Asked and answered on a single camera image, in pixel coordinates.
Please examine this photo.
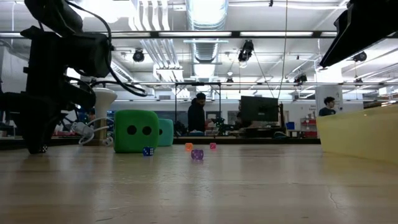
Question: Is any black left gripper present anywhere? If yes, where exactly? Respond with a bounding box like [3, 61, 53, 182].
[14, 26, 97, 154]

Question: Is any large green foam die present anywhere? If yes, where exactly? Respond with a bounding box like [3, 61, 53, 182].
[113, 109, 160, 154]

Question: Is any large teal foam die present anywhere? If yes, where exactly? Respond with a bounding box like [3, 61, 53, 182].
[157, 118, 175, 147]

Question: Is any small purple die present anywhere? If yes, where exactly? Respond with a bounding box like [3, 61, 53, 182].
[190, 149, 205, 161]

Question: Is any white mushroom lamp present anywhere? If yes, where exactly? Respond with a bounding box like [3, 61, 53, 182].
[92, 87, 118, 146]

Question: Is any yellow translucent plastic tray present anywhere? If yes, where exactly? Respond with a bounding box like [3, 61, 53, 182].
[316, 104, 398, 165]

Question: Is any black overhead beam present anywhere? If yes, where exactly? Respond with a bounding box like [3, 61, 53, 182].
[0, 30, 398, 39]

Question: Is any black computer monitor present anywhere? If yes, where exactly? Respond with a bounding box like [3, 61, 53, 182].
[239, 95, 280, 123]

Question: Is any standing person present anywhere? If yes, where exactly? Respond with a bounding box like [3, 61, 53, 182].
[187, 91, 212, 137]

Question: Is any white coiled cable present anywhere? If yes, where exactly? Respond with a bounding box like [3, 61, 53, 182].
[70, 116, 115, 147]

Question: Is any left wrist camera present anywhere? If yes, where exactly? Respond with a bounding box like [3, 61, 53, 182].
[67, 32, 113, 78]

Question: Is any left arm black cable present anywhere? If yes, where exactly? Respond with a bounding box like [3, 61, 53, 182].
[65, 0, 149, 98]

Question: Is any silver ventilation duct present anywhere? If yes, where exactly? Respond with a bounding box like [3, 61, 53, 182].
[185, 0, 229, 80]

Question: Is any black metal table frame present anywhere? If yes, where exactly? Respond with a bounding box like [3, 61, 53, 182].
[0, 136, 322, 151]

